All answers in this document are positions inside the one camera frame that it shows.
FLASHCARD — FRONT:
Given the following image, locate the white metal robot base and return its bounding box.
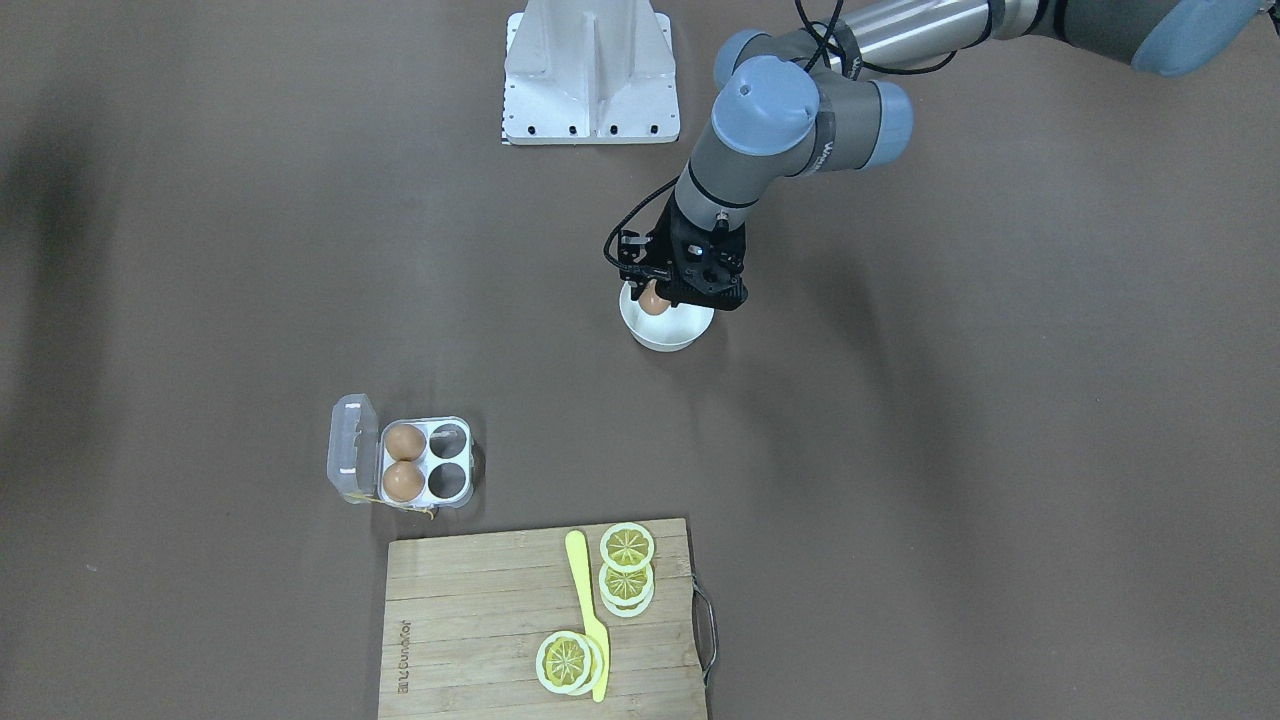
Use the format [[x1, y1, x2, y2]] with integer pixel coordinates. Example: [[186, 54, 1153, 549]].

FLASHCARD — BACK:
[[500, 1, 681, 146]]

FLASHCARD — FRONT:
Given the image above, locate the hidden lemon slice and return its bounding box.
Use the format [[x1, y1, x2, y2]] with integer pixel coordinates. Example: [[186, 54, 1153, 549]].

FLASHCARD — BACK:
[[575, 635, 607, 694]]

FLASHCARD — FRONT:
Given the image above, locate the front lemon slice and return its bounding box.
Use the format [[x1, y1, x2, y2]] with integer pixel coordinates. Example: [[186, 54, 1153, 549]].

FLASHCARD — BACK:
[[534, 630, 591, 696]]

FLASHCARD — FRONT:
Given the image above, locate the yellow plastic knife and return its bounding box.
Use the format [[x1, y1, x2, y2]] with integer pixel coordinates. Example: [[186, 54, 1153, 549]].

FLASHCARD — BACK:
[[564, 529, 611, 703]]

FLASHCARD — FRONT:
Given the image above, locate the white round bowl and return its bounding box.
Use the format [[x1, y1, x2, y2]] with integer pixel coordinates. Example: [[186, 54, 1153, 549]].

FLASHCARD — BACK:
[[618, 282, 716, 352]]

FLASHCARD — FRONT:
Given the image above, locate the clear plastic egg box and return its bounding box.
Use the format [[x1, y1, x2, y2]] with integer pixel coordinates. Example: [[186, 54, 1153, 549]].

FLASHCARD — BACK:
[[326, 395, 476, 516]]

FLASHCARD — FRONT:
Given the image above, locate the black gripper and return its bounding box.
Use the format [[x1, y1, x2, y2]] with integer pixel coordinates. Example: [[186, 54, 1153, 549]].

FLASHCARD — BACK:
[[612, 190, 749, 311]]

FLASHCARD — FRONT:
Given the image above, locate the top lemon slice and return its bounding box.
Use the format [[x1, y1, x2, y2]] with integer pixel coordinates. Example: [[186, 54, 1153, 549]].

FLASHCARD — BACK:
[[599, 521, 657, 571]]

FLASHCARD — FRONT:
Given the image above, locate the brown egg upper slot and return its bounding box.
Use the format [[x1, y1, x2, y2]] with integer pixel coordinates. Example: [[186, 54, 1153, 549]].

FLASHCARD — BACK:
[[383, 423, 428, 462]]

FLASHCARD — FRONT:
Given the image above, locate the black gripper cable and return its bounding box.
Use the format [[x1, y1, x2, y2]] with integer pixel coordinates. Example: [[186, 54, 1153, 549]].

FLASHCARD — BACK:
[[603, 0, 961, 269]]

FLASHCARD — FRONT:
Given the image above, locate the brown egg from bowl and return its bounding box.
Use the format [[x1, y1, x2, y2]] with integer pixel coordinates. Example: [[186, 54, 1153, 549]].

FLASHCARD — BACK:
[[637, 282, 671, 316]]

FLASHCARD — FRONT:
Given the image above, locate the lower lemon slice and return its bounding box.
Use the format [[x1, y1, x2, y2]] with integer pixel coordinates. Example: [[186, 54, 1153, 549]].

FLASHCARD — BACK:
[[602, 592, 654, 618]]

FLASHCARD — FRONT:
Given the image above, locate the yellow string on box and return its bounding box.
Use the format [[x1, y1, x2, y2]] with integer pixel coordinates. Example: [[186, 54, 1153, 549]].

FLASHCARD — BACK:
[[349, 493, 439, 521]]

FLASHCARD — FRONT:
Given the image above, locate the brown egg lower slot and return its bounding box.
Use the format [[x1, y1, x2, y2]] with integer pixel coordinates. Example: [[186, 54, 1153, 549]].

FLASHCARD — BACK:
[[381, 461, 426, 503]]

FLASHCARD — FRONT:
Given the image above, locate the bamboo cutting board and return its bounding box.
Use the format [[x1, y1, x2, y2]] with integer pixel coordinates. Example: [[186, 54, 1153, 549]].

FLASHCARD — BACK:
[[378, 518, 709, 719]]

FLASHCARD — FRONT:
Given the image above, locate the brown egg slot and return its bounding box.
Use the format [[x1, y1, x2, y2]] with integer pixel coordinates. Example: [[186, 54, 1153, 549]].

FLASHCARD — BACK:
[[383, 423, 428, 462], [381, 461, 426, 503]]

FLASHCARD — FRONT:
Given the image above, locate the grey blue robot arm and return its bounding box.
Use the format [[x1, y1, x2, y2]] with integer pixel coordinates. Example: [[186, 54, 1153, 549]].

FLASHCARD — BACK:
[[603, 1, 1277, 315]]

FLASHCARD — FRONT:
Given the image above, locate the middle lemon slice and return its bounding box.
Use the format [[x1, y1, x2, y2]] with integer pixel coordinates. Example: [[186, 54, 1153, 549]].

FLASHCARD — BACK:
[[596, 564, 654, 609]]

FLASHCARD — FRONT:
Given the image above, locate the metal board handle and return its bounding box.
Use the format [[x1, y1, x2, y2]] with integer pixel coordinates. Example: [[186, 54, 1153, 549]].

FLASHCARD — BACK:
[[691, 574, 721, 691]]

